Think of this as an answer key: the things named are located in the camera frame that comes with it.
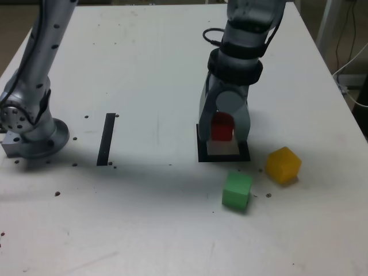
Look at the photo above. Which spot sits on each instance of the yellow cube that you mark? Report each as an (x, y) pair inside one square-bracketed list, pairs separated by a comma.
[(283, 165)]

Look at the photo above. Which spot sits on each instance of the red cube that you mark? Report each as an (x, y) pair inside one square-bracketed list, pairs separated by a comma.
[(221, 129)]

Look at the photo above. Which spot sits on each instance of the black tape strip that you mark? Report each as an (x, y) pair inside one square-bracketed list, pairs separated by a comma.
[(105, 143)]

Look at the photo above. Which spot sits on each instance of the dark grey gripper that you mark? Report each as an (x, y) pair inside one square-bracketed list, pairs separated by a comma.
[(245, 89)]

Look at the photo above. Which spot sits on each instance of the white frame leg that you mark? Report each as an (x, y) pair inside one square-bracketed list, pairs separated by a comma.
[(325, 23)]

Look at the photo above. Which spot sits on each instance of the green cube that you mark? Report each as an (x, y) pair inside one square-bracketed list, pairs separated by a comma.
[(235, 191)]

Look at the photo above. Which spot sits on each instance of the black tape square outline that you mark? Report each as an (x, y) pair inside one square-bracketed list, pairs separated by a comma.
[(224, 159)]

